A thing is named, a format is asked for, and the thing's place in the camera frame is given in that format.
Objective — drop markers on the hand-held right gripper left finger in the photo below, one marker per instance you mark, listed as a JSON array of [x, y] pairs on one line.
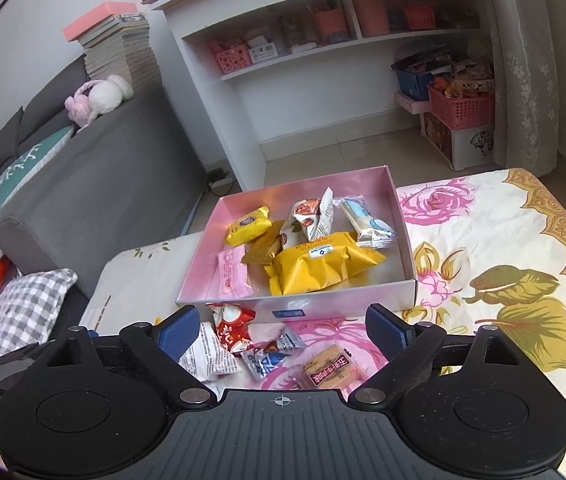
[[180, 332]]

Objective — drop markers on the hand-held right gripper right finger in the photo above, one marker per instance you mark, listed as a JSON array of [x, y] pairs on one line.
[[388, 330]]

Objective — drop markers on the white nut packet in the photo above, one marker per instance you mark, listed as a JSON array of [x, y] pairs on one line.
[[305, 215], [208, 355]]

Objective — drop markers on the red candy packet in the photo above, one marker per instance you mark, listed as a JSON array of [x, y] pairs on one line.
[[230, 327]]

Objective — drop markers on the pink cardboard box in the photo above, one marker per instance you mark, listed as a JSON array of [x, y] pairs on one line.
[[343, 305]]

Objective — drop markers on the orange biscuit packet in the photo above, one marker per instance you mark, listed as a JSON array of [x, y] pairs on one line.
[[328, 367]]

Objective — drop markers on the pink wafer packet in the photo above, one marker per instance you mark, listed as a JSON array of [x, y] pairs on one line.
[[233, 275]]

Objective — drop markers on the small blue and silver packet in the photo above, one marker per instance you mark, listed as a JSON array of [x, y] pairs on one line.
[[268, 357]]

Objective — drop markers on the large yellow snack packet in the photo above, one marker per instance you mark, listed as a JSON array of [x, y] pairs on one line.
[[318, 267]]

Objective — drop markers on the long white and blue packet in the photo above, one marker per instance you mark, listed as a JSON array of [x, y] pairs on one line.
[[368, 225]]

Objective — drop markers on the gold bar packet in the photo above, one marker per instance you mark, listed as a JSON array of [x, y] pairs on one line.
[[260, 252]]

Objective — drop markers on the small yellow blue-label packet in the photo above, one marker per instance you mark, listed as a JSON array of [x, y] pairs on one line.
[[248, 225]]

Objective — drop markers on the checkered grey pillow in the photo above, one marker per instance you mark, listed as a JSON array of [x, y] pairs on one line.
[[28, 310]]

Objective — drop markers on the floral sheet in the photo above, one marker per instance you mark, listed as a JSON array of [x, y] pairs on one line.
[[488, 240]]

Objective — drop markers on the power strip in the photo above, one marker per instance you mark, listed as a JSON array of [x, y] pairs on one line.
[[220, 180]]

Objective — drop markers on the grey sofa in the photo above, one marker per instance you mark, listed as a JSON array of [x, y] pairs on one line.
[[113, 160]]

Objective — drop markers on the white printed storage box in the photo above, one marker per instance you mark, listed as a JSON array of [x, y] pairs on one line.
[[458, 145]]

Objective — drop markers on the teal patterned cushion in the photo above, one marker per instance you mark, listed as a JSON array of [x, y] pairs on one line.
[[23, 165]]

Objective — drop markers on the pink low stand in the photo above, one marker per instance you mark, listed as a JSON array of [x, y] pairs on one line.
[[410, 104]]

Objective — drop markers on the large pink plastic basket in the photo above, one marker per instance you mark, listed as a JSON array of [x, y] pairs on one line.
[[460, 107]]

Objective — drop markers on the white bookshelf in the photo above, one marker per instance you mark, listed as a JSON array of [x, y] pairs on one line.
[[313, 100]]

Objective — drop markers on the blue storage box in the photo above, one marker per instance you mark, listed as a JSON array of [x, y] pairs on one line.
[[413, 85]]

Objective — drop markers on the pink and white plush toy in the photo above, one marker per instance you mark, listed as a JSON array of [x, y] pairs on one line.
[[98, 97]]

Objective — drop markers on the small pink basket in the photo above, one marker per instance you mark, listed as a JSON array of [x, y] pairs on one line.
[[230, 59]]

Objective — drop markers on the small white box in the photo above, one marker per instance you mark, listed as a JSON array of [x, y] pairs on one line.
[[263, 51]]

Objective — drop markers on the stack of books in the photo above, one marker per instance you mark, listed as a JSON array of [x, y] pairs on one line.
[[118, 45]]

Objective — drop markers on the lace curtain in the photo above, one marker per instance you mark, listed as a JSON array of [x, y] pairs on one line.
[[523, 60]]

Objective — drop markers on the clear jar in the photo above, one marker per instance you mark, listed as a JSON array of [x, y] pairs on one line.
[[290, 32]]

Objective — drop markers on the small red basket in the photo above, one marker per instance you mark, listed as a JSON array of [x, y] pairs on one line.
[[419, 16]]

